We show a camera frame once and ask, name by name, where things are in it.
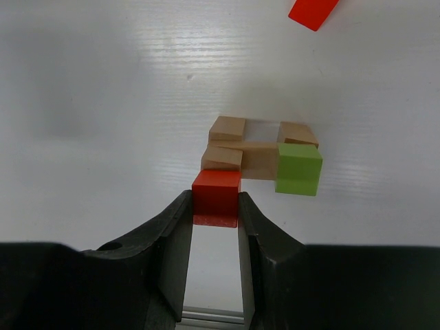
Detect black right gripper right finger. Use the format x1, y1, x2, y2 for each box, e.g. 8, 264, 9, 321
238, 192, 439, 329

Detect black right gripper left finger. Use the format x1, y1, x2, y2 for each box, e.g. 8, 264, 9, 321
1, 190, 193, 329

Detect red block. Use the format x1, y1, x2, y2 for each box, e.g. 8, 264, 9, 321
288, 0, 339, 32
192, 170, 241, 228

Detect green cube block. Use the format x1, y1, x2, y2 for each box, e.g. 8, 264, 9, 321
275, 143, 323, 197

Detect long natural wood plank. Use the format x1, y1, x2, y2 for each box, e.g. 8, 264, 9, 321
208, 140, 279, 181

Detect ridged natural wood block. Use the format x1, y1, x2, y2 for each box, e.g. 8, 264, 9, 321
201, 146, 243, 171

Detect small natural wood cube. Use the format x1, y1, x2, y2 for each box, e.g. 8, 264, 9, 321
277, 122, 319, 148

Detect front aluminium rail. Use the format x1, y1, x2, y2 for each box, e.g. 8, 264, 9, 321
181, 307, 244, 327

